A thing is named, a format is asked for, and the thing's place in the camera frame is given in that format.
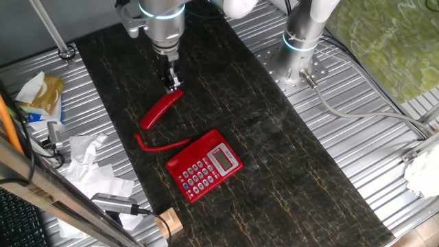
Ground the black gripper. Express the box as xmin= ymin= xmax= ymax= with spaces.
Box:
xmin=156 ymin=53 xmax=184 ymax=94

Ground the red telephone handset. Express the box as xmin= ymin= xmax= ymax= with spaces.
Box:
xmin=139 ymin=89 xmax=185 ymax=131

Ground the red phone cord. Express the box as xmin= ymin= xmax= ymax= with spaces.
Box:
xmin=132 ymin=132 xmax=191 ymax=153

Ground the red telephone base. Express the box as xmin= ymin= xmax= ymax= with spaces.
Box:
xmin=165 ymin=129 xmax=244 ymax=204

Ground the twisted white tissue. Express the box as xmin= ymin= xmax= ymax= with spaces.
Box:
xmin=68 ymin=132 xmax=109 ymax=176

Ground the dark marble pattern mat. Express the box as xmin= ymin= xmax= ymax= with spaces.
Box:
xmin=73 ymin=6 xmax=395 ymax=247

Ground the large white tissue sheet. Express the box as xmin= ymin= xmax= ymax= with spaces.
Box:
xmin=56 ymin=163 xmax=145 ymax=241

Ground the yellow tissue box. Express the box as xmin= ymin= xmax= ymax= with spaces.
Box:
xmin=29 ymin=74 xmax=66 ymax=117

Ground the silver metal pole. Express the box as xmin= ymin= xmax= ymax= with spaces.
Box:
xmin=29 ymin=0 xmax=77 ymax=67

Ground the blue white tissue pack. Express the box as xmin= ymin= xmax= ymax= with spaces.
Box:
xmin=26 ymin=99 xmax=65 ymax=131

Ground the wooden block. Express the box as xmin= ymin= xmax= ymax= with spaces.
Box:
xmin=154 ymin=207 xmax=185 ymax=241

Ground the white tissue in box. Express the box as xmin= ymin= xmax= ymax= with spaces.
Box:
xmin=15 ymin=71 xmax=46 ymax=104

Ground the orange tube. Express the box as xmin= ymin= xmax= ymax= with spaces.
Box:
xmin=0 ymin=94 xmax=25 ymax=155

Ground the black keyboard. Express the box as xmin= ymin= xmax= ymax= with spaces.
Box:
xmin=0 ymin=187 xmax=49 ymax=247

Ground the green marble pattern sheet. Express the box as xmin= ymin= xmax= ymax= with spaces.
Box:
xmin=324 ymin=0 xmax=439 ymax=104

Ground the white crumpled cloth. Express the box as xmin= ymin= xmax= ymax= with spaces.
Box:
xmin=403 ymin=143 xmax=439 ymax=198

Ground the silver wrist side bracket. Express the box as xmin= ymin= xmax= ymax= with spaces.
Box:
xmin=115 ymin=3 xmax=149 ymax=39

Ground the small silver camera on stand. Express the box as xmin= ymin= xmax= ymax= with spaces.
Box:
xmin=46 ymin=121 xmax=64 ymax=150

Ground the silver ribbed camera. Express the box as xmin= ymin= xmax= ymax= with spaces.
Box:
xmin=91 ymin=192 xmax=140 ymax=216

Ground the black camera cable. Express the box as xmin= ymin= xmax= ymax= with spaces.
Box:
xmin=136 ymin=207 xmax=172 ymax=241

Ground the black cable by beam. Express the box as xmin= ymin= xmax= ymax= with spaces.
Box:
xmin=0 ymin=80 xmax=37 ymax=186

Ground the aluminium frame beam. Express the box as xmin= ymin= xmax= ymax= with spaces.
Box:
xmin=0 ymin=135 xmax=145 ymax=247

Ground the grey arm base cable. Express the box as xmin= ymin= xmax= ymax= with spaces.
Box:
xmin=298 ymin=67 xmax=436 ymax=137

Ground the aluminium frame bar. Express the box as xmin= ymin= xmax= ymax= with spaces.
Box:
xmin=400 ymin=132 xmax=439 ymax=165

